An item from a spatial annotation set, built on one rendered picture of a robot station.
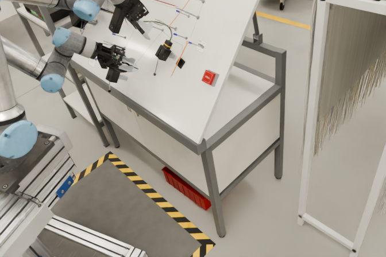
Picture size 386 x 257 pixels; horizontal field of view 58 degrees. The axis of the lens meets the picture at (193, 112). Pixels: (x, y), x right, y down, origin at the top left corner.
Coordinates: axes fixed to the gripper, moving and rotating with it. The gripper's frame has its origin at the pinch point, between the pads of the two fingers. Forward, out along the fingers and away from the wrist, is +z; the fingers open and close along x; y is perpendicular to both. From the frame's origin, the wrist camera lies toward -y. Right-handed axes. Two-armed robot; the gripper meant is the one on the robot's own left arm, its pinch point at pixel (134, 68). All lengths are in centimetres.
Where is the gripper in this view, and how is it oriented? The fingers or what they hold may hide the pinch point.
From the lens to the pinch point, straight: 156.3
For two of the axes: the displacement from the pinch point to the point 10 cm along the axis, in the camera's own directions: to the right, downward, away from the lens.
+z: 7.9, 2.8, 5.4
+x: 1.3, -9.5, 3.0
